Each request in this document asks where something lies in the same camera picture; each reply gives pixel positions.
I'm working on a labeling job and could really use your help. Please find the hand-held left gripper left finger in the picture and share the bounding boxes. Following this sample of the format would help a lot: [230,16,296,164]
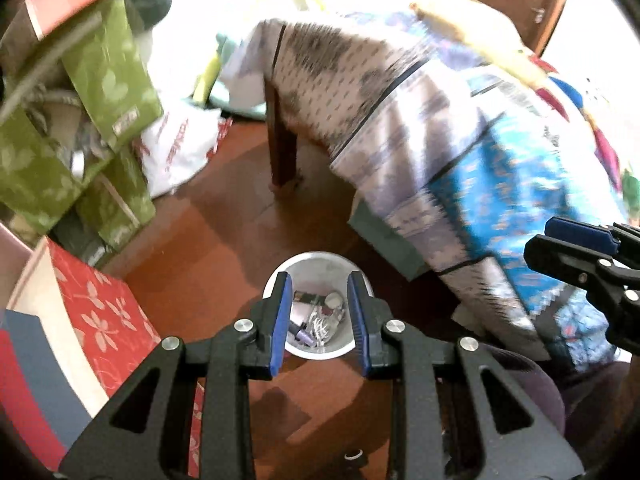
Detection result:
[59,271,294,480]

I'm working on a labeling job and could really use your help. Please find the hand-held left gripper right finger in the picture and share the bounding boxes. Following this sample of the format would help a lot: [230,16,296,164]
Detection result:
[347,271,584,480]

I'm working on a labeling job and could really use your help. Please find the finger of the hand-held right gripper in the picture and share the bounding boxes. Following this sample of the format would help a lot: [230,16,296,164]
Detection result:
[544,216,640,263]
[523,234,640,348]

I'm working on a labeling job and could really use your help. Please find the white earphones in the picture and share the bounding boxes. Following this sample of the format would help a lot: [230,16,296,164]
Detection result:
[306,309,343,347]

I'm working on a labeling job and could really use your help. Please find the white round waste bin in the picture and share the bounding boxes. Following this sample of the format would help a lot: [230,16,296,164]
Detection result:
[263,252,376,359]

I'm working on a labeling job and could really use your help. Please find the red floral-print box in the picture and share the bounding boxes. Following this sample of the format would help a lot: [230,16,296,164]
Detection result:
[5,239,207,467]

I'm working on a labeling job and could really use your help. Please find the dark wooden bed leg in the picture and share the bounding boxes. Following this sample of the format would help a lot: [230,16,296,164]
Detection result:
[263,79,302,192]

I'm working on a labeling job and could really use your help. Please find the patterned blue bed sheet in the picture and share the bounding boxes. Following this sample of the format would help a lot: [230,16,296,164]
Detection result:
[220,10,632,363]

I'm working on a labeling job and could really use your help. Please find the green leaf-print box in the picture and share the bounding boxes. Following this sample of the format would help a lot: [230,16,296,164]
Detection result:
[74,145,157,253]
[0,105,117,233]
[59,0,165,152]

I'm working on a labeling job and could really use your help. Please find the white plastic bag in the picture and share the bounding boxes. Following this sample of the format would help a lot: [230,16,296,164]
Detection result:
[139,100,232,200]

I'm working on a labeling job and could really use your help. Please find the colourful patchwork blanket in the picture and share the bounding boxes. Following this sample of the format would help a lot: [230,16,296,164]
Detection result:
[409,1,628,193]

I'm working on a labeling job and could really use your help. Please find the brown wooden door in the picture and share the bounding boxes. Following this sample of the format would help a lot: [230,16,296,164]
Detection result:
[470,0,577,58]

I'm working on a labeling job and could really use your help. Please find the pale green cloth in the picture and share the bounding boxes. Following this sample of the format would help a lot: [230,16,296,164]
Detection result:
[207,32,267,122]

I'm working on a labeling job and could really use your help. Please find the blue and red flat board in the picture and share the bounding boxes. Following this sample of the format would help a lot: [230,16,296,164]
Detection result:
[0,310,96,472]

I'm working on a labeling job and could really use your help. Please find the yellow foam tube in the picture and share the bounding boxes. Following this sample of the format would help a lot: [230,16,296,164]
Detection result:
[191,0,323,107]

